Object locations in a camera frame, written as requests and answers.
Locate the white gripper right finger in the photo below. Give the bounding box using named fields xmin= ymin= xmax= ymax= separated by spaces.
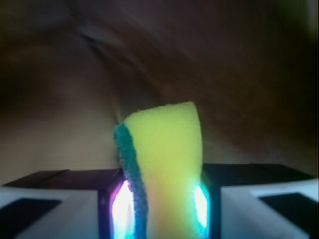
xmin=198 ymin=164 xmax=319 ymax=239

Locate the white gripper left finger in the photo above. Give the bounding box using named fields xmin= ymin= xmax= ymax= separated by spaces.
xmin=0 ymin=169 xmax=135 ymax=239

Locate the yellow and green sponge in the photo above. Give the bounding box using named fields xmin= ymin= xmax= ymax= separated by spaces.
xmin=114 ymin=101 xmax=208 ymax=239

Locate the brown paper bag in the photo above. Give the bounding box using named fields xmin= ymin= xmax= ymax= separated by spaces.
xmin=0 ymin=0 xmax=319 ymax=184

